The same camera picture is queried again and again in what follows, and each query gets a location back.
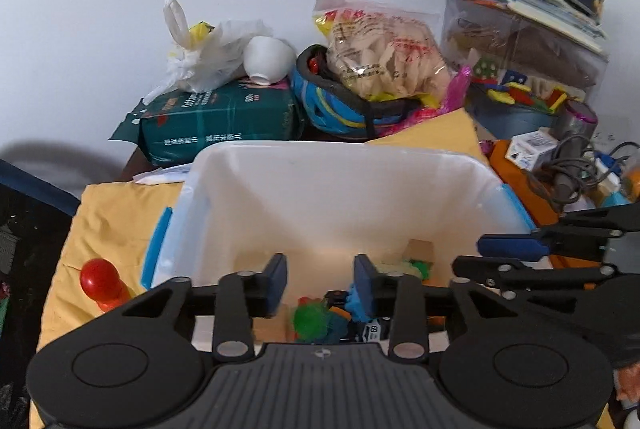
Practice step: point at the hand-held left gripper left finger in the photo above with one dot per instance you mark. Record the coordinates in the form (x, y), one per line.
(276, 281)

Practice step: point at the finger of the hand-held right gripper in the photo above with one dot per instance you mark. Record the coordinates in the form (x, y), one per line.
(530, 279)
(510, 245)

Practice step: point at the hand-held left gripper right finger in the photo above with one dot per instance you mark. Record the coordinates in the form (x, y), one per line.
(363, 281)

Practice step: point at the white plastic storage bin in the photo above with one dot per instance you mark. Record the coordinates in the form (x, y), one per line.
(325, 199)

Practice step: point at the person's right hand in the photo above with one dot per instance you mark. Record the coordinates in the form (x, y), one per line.
(630, 386)

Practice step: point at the blue plastic toy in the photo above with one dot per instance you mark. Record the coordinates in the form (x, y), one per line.
(350, 301)

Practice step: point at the yellow green fuzzy toy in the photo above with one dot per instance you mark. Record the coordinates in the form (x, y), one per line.
(405, 269)

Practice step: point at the black white toy car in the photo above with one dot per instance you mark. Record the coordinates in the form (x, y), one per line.
(372, 331)

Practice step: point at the orange cloth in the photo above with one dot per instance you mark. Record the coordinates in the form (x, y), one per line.
(515, 189)

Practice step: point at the wooden block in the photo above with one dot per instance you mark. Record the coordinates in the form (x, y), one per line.
(419, 254)

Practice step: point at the small white box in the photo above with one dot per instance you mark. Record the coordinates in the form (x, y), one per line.
(530, 149)

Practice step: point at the grey hair dryer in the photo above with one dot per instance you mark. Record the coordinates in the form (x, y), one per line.
(572, 149)

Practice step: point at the white power strip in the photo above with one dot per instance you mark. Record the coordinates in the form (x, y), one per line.
(612, 171)

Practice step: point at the tub of coloured blocks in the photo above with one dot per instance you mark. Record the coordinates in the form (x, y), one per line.
(505, 114)

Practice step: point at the white paper sheet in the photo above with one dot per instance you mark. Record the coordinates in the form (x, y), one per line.
(160, 175)

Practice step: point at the pink fringed toy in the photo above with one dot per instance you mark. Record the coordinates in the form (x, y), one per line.
(457, 91)

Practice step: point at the dark green packet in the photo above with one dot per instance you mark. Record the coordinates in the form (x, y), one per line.
(220, 124)

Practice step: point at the yellow cloth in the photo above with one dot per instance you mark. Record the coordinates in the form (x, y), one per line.
(115, 229)

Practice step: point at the red ball toy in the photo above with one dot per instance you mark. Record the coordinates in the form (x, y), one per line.
(102, 281)

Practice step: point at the blue helmet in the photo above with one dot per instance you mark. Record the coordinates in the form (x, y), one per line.
(330, 109)

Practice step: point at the clear plastic box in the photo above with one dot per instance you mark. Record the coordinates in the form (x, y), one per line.
(540, 54)

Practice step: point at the white ceramic bowl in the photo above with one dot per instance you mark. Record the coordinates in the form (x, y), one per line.
(267, 56)

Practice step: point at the clear bag of snacks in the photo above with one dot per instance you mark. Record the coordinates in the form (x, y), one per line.
(385, 54)

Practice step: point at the white plastic bag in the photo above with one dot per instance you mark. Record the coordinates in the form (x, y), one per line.
(205, 59)

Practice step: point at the stack of books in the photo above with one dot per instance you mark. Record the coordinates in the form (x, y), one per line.
(550, 11)

